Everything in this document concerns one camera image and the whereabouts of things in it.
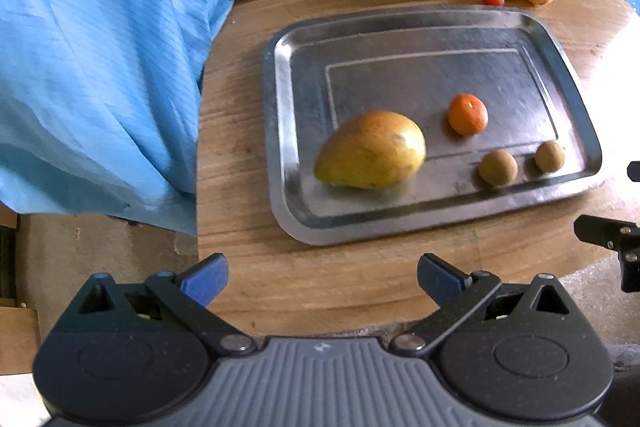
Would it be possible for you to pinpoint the small orange tangerine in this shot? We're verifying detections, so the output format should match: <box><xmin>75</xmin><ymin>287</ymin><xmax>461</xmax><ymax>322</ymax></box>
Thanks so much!
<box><xmin>447</xmin><ymin>93</ymin><xmax>489</xmax><ymax>136</ymax></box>

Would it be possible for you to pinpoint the small brown longan right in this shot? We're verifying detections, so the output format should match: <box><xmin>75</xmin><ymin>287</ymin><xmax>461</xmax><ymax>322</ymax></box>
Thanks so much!
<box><xmin>534</xmin><ymin>141</ymin><xmax>565</xmax><ymax>173</ymax></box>

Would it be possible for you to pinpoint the small brown longan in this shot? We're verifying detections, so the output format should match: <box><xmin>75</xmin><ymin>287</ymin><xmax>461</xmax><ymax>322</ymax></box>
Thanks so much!
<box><xmin>477</xmin><ymin>150</ymin><xmax>518</xmax><ymax>186</ymax></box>
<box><xmin>534</xmin><ymin>141</ymin><xmax>565</xmax><ymax>173</ymax></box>

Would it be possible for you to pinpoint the small brown longan left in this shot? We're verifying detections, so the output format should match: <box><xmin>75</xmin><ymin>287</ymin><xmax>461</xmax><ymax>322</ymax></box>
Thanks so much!
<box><xmin>477</xmin><ymin>150</ymin><xmax>518</xmax><ymax>186</ymax></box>

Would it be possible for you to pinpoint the yellow green mango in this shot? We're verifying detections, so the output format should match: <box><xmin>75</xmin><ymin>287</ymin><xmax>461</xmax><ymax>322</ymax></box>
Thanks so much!
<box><xmin>314</xmin><ymin>110</ymin><xmax>426</xmax><ymax>190</ymax></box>

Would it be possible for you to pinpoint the steel metal tray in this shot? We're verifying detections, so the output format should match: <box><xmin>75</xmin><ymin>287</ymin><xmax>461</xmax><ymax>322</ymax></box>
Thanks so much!
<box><xmin>264</xmin><ymin>6</ymin><xmax>602</xmax><ymax>246</ymax></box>

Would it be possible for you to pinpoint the light blue garment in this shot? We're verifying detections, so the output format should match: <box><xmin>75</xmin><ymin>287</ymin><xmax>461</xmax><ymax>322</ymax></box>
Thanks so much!
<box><xmin>1</xmin><ymin>0</ymin><xmax>233</xmax><ymax>234</ymax></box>

